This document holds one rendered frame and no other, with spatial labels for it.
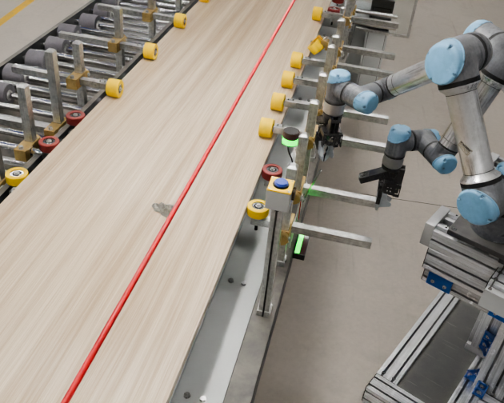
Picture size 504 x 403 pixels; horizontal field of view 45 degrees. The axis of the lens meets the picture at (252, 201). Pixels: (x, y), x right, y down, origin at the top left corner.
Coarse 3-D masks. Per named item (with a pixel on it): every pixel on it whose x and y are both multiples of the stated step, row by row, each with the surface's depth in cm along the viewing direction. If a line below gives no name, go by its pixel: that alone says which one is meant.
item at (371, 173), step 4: (376, 168) 231; (380, 168) 230; (364, 172) 232; (368, 172) 231; (372, 172) 230; (376, 172) 229; (380, 172) 227; (384, 172) 226; (360, 176) 231; (364, 176) 230; (368, 176) 229; (372, 176) 228; (376, 176) 228; (380, 176) 228; (384, 176) 227; (360, 180) 231; (364, 180) 230; (368, 180) 230; (372, 180) 229
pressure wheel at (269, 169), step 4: (268, 164) 241; (272, 164) 241; (264, 168) 239; (268, 168) 239; (272, 168) 238; (276, 168) 240; (280, 168) 240; (264, 172) 237; (268, 172) 237; (272, 172) 237; (276, 172) 237; (280, 172) 237; (264, 176) 238; (268, 176) 236; (276, 176) 236; (280, 176) 238; (268, 180) 237
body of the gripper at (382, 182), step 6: (384, 168) 224; (402, 168) 226; (390, 174) 227; (396, 174) 226; (402, 174) 225; (384, 180) 228; (390, 180) 228; (396, 180) 227; (378, 186) 228; (384, 186) 228; (390, 186) 227; (396, 186) 227; (384, 192) 230; (390, 192) 230; (396, 192) 229
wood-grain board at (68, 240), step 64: (256, 0) 400; (320, 0) 411; (192, 64) 312; (128, 128) 256; (192, 128) 260; (256, 128) 265; (64, 192) 217; (128, 192) 220; (192, 192) 223; (0, 256) 188; (64, 256) 190; (128, 256) 193; (192, 256) 195; (0, 320) 168; (64, 320) 170; (128, 320) 172; (192, 320) 174; (0, 384) 152; (64, 384) 153; (128, 384) 155
